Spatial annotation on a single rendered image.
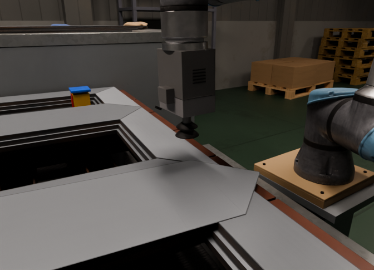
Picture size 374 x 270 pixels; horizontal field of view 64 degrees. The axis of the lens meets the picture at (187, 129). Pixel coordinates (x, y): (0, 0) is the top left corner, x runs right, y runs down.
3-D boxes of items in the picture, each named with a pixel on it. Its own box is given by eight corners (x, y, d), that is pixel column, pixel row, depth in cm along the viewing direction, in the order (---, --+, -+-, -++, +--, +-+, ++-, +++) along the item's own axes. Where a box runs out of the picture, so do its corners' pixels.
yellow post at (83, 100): (80, 151, 100) (73, 95, 93) (78, 146, 104) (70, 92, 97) (95, 148, 102) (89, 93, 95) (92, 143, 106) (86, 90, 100)
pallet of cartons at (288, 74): (293, 81, 579) (296, 56, 563) (339, 89, 504) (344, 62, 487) (242, 88, 513) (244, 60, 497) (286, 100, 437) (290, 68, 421)
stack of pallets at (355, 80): (349, 72, 675) (357, 27, 641) (392, 78, 603) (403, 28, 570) (313, 78, 609) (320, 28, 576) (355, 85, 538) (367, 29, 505)
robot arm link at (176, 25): (175, 10, 42) (150, 13, 48) (176, 44, 43) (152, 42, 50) (217, 10, 46) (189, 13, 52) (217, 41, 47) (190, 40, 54)
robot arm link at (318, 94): (331, 128, 85) (339, 81, 80) (369, 145, 72) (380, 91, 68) (294, 132, 82) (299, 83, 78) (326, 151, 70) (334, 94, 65)
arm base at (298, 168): (316, 155, 91) (320, 124, 88) (365, 175, 79) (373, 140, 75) (281, 167, 84) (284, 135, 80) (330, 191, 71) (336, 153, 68)
